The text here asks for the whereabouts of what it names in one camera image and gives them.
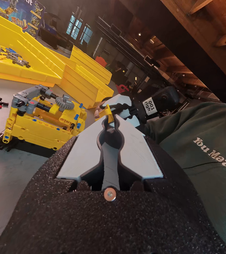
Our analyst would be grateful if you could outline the paned window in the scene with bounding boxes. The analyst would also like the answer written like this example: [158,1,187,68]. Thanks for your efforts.
[66,14,93,45]

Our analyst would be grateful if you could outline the person's right hand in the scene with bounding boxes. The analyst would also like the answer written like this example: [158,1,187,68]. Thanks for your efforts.
[94,102,106,120]

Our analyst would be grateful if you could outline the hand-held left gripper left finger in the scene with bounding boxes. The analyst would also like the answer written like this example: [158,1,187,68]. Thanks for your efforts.
[56,116,108,182]

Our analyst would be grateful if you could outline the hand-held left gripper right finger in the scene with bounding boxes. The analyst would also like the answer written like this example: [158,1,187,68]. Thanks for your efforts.
[113,115,164,180]

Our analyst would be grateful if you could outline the thin black cable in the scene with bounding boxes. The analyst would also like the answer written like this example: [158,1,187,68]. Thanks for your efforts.
[182,158,226,170]

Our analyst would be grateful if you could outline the person's right forearm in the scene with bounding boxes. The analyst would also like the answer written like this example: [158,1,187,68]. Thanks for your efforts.
[143,102,226,145]

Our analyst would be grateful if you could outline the yellow lego panel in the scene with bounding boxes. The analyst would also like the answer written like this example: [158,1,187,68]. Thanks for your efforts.
[99,104,115,124]

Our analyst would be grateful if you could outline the red plastic container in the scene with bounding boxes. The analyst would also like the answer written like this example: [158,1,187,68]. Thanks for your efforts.
[117,84,129,94]
[95,56,107,68]

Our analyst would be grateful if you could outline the pile of small lego parts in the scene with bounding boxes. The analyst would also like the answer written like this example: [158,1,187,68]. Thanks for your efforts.
[0,40,31,69]

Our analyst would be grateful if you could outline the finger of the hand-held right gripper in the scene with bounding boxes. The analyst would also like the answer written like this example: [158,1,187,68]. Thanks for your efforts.
[109,110,141,128]
[102,94,132,111]

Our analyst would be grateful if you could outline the yellow bin with small parts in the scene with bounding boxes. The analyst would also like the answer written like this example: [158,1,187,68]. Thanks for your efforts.
[0,8,67,88]

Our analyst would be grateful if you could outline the yellow lego robot model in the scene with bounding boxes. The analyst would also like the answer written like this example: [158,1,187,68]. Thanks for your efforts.
[0,84,87,152]

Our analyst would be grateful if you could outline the blue robot kit box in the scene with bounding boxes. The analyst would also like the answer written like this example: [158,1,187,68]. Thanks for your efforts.
[0,0,46,39]

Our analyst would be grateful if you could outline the green printed sweatshirt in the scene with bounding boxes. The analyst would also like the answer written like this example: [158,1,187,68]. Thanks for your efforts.
[159,102,226,254]

